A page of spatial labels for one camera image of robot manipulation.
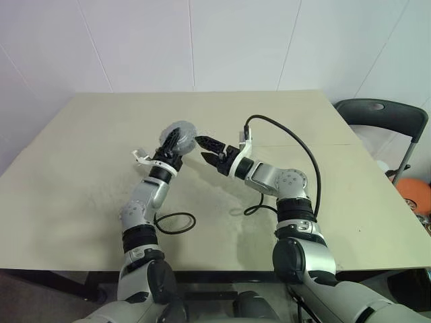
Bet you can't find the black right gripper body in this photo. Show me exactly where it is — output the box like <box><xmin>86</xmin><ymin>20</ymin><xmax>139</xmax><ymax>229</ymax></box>
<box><xmin>216</xmin><ymin>144</ymin><xmax>240</xmax><ymax>178</ymax></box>

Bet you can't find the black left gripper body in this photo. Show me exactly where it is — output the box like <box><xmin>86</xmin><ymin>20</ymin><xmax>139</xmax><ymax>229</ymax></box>
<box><xmin>152</xmin><ymin>147</ymin><xmax>185</xmax><ymax>170</ymax></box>

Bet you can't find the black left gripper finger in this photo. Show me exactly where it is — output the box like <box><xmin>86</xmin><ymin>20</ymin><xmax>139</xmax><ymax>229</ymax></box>
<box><xmin>163</xmin><ymin>127</ymin><xmax>183</xmax><ymax>156</ymax></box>

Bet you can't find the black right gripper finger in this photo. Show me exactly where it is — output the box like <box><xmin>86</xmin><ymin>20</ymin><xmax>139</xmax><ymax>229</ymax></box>
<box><xmin>200</xmin><ymin>151</ymin><xmax>224</xmax><ymax>170</ymax></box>
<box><xmin>195</xmin><ymin>135</ymin><xmax>227</xmax><ymax>153</ymax></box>

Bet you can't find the dark folding chair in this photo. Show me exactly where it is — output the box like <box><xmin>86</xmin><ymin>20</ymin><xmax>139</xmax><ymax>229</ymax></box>
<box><xmin>333</xmin><ymin>98</ymin><xmax>430</xmax><ymax>186</ymax></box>

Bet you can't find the orange round object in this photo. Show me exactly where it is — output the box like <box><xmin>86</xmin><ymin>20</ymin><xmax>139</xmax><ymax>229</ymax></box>
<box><xmin>395</xmin><ymin>177</ymin><xmax>431</xmax><ymax>217</ymax></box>

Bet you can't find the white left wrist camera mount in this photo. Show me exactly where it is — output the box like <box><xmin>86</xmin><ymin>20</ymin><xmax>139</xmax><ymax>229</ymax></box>
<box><xmin>131</xmin><ymin>149</ymin><xmax>178</xmax><ymax>176</ymax></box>

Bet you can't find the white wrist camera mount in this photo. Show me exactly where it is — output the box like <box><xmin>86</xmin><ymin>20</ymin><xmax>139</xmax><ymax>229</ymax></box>
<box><xmin>228</xmin><ymin>129</ymin><xmax>254</xmax><ymax>178</ymax></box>
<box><xmin>131</xmin><ymin>149</ymin><xmax>178</xmax><ymax>176</ymax></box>

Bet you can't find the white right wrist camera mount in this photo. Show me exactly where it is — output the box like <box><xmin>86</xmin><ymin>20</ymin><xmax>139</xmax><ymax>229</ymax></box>
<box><xmin>228</xmin><ymin>129</ymin><xmax>254</xmax><ymax>178</ymax></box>

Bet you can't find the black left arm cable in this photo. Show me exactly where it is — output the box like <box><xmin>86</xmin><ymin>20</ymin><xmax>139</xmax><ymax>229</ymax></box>
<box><xmin>152</xmin><ymin>211</ymin><xmax>197</xmax><ymax>234</ymax></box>

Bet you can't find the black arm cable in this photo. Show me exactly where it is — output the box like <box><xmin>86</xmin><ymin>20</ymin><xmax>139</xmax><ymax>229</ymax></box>
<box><xmin>243</xmin><ymin>114</ymin><xmax>321</xmax><ymax>217</ymax></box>
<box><xmin>152</xmin><ymin>211</ymin><xmax>197</xmax><ymax>234</ymax></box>

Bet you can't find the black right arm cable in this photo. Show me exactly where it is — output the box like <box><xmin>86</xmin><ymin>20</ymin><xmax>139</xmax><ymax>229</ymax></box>
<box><xmin>243</xmin><ymin>114</ymin><xmax>321</xmax><ymax>217</ymax></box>

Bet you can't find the black table frame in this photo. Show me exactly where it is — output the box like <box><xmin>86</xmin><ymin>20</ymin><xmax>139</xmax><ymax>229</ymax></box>
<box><xmin>0</xmin><ymin>268</ymin><xmax>431</xmax><ymax>303</ymax></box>

